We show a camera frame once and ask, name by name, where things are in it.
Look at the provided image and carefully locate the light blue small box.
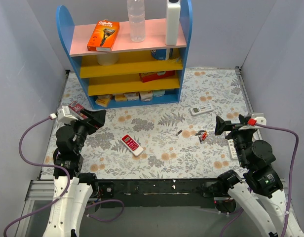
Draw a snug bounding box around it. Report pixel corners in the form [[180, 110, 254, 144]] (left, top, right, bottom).
[[152, 90, 165, 97]]

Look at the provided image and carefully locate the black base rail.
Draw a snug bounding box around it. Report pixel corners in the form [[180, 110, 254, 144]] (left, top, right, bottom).
[[87, 178, 236, 213]]

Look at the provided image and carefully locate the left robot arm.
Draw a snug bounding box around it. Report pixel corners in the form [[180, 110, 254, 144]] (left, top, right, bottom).
[[43, 109, 106, 237]]

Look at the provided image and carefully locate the red flat box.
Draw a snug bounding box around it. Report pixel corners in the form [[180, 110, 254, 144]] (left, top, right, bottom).
[[139, 71, 175, 83]]

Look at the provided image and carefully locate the blue wooden shelf unit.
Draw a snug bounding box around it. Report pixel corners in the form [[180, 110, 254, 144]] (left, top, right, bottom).
[[56, 0, 193, 110]]

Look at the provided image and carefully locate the white plastic bottle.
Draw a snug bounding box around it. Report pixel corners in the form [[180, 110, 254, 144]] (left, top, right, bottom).
[[165, 0, 181, 46]]

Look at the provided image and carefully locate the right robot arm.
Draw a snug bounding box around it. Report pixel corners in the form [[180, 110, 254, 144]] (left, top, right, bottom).
[[215, 114, 304, 237]]

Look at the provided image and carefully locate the orange razor box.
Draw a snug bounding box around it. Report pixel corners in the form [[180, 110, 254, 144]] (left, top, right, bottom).
[[87, 20, 120, 52]]

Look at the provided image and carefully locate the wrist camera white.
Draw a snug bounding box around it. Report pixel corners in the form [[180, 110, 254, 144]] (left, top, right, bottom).
[[238, 113, 266, 130], [49, 106, 78, 124]]

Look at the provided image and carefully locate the blue round tin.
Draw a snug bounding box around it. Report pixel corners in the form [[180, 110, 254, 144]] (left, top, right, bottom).
[[151, 48, 173, 61]]

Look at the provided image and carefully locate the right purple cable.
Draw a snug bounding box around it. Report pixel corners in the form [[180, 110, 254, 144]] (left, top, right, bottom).
[[219, 124, 299, 237]]

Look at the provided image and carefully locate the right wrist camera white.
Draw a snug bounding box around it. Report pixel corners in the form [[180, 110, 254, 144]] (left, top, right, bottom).
[[238, 113, 266, 130]]

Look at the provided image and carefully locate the red white remote control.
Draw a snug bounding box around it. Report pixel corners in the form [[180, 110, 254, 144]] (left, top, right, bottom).
[[121, 134, 144, 157]]

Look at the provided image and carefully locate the white long remote control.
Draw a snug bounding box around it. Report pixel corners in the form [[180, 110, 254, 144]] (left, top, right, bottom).
[[228, 139, 238, 160]]

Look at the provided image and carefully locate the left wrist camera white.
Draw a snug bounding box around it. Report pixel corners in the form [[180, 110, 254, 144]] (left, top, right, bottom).
[[49, 106, 78, 124]]

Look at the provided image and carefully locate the clear plastic bottle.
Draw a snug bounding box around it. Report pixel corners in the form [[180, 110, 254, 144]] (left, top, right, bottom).
[[127, 0, 146, 42]]

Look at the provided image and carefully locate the red toothpaste box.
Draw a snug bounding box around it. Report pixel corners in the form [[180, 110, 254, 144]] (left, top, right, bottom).
[[68, 101, 88, 120]]

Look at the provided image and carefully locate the yellow small box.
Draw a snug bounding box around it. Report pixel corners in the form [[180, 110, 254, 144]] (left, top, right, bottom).
[[95, 94, 113, 107]]

